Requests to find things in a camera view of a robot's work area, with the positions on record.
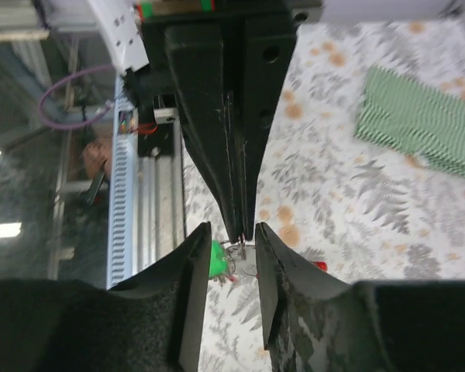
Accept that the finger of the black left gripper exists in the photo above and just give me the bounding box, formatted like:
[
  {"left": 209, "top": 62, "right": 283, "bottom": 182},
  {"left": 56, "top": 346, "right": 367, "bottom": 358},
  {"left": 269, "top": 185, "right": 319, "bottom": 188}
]
[
  {"left": 165, "top": 23, "right": 242, "bottom": 243},
  {"left": 235, "top": 15, "right": 297, "bottom": 239}
]

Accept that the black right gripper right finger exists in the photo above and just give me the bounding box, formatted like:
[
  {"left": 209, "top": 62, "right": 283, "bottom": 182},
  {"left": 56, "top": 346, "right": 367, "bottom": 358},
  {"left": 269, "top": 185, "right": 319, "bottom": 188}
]
[{"left": 255, "top": 222, "right": 465, "bottom": 371}]

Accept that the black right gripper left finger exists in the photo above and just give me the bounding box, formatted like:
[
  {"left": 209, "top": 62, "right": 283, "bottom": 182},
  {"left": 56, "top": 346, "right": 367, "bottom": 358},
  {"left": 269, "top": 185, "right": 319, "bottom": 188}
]
[{"left": 0, "top": 222, "right": 212, "bottom": 371}]

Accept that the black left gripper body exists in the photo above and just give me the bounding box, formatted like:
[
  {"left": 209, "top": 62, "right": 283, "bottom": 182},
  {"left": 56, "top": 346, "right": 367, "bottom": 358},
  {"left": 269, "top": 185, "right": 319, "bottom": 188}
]
[{"left": 133, "top": 1, "right": 322, "bottom": 124}]

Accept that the green key tag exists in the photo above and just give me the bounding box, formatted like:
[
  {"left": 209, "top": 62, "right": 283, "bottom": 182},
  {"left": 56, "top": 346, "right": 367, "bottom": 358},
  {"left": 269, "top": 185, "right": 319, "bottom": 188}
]
[{"left": 208, "top": 240, "right": 229, "bottom": 279}]

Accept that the silver keys bunch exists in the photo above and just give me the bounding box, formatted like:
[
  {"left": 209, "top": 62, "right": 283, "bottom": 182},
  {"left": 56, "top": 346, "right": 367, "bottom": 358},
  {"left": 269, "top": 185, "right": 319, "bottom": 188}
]
[{"left": 221, "top": 240, "right": 257, "bottom": 283}]

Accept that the red handled carabiner keyring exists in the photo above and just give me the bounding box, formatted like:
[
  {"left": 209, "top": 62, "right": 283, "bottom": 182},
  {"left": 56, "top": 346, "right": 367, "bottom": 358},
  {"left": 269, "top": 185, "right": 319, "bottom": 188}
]
[{"left": 312, "top": 261, "right": 328, "bottom": 272}]

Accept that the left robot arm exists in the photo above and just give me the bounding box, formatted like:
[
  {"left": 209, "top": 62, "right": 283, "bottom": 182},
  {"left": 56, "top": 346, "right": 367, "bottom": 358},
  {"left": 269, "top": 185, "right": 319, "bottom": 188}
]
[{"left": 89, "top": 1, "right": 323, "bottom": 242}]

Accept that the green white striped cloth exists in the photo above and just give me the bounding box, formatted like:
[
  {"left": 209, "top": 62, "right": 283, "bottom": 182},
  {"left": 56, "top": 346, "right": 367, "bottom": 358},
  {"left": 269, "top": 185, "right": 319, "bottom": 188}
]
[{"left": 354, "top": 66, "right": 465, "bottom": 178}]

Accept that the blue slotted cable duct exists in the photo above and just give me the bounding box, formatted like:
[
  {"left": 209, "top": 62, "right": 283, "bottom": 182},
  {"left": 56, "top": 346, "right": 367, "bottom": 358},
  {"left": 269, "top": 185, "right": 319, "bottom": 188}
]
[{"left": 106, "top": 77, "right": 138, "bottom": 288}]

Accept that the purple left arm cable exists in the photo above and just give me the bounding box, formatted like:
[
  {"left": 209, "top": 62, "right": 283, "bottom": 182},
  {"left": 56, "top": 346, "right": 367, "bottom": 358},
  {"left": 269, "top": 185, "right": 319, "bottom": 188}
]
[{"left": 38, "top": 64, "right": 119, "bottom": 131}]

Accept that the aluminium front rail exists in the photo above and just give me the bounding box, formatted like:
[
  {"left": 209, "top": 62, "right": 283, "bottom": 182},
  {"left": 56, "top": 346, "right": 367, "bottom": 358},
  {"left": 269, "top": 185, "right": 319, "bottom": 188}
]
[{"left": 133, "top": 108, "right": 186, "bottom": 273}]

